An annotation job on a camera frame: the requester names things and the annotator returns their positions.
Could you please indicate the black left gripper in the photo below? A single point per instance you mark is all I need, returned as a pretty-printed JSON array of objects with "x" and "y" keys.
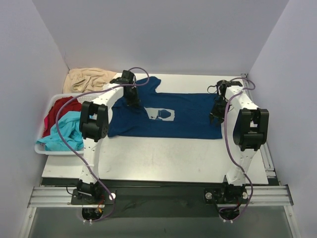
[{"x": 132, "y": 98}]

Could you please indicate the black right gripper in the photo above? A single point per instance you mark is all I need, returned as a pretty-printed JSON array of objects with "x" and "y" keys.
[{"x": 217, "y": 112}]

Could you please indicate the navy blue mickey t-shirt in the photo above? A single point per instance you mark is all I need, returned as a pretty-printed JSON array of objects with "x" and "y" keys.
[{"x": 168, "y": 115}]

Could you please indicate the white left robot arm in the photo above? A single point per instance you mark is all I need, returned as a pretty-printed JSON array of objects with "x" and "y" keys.
[{"x": 94, "y": 124}]

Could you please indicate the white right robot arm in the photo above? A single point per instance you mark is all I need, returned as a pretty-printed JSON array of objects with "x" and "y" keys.
[{"x": 249, "y": 132}]

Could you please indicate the beige t-shirt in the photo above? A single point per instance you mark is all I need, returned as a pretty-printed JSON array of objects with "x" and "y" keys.
[{"x": 82, "y": 80}]

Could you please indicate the turquoise t-shirt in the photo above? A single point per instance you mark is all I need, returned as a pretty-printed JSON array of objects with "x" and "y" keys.
[{"x": 68, "y": 126}]

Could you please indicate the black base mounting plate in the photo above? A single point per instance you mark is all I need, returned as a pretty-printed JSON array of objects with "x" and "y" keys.
[{"x": 165, "y": 209}]

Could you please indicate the white plastic laundry basket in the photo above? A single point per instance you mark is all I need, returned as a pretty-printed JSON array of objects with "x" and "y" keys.
[{"x": 56, "y": 102}]

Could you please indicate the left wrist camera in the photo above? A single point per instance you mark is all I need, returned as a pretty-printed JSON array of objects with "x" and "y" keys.
[{"x": 127, "y": 77}]

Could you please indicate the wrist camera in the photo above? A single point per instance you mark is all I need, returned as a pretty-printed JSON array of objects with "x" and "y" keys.
[
  {"x": 127, "y": 77},
  {"x": 222, "y": 85}
]

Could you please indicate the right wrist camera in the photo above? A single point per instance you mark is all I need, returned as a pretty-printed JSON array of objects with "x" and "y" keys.
[{"x": 222, "y": 85}]

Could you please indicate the right side aluminium rail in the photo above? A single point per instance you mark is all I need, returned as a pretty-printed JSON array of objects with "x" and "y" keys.
[{"x": 262, "y": 164}]

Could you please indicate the aluminium frame rail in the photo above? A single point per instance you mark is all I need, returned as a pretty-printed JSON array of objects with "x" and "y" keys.
[{"x": 53, "y": 197}]

